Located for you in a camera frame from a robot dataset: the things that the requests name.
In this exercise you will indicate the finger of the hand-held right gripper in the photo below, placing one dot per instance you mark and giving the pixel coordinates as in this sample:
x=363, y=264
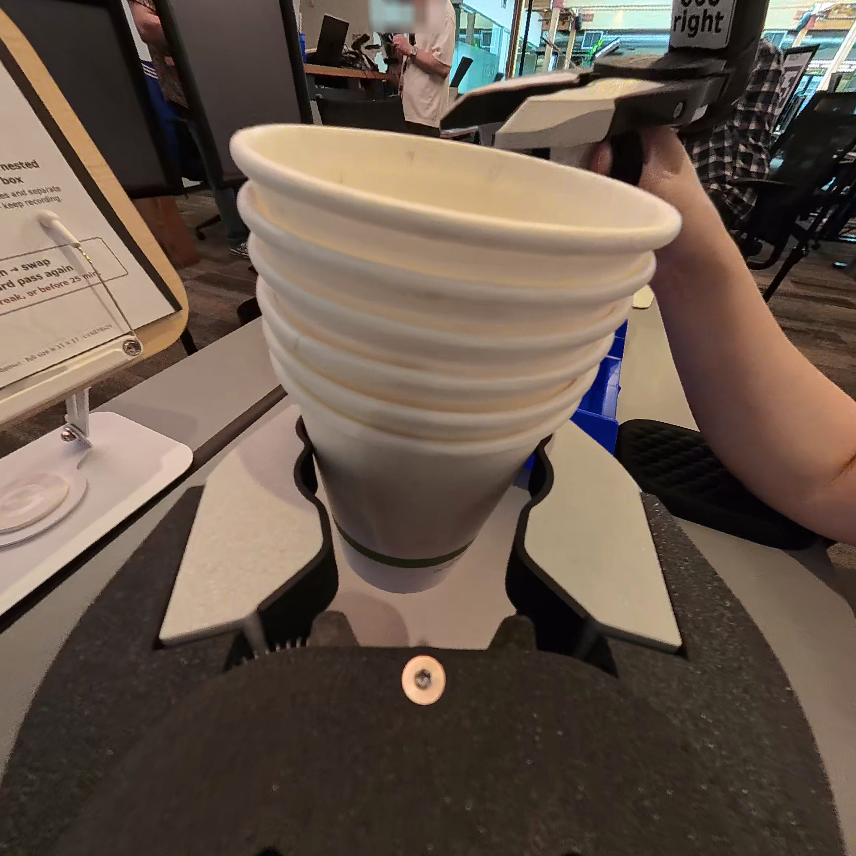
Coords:
x=515, y=96
x=602, y=114

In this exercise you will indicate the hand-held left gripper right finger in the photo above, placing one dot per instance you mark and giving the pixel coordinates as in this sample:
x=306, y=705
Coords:
x=609, y=562

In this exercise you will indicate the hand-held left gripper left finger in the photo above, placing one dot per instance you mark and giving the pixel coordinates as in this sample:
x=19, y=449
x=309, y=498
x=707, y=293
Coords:
x=228, y=562

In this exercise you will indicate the blue plastic bin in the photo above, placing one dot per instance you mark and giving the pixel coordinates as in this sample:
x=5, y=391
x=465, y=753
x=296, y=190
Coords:
x=602, y=388

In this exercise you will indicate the stack of nested white cups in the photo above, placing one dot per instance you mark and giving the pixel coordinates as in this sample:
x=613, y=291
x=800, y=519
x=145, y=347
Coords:
x=428, y=401

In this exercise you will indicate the person's right forearm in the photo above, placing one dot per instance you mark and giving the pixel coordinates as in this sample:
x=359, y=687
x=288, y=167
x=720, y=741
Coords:
x=763, y=388

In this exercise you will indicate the person's right hand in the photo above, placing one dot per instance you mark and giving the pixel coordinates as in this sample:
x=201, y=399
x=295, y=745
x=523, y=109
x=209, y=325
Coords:
x=676, y=187

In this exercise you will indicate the black textured pad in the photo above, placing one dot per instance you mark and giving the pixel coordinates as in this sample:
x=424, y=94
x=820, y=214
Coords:
x=702, y=482

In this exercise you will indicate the white board stand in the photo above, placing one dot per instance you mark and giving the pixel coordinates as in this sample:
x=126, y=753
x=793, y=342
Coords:
x=94, y=495

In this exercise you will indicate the black framed panel on stand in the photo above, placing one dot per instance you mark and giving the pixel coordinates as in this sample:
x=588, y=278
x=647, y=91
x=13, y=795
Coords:
x=87, y=80
x=234, y=60

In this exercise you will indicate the wooden instruction board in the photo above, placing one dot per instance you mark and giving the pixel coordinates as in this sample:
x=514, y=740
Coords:
x=67, y=228

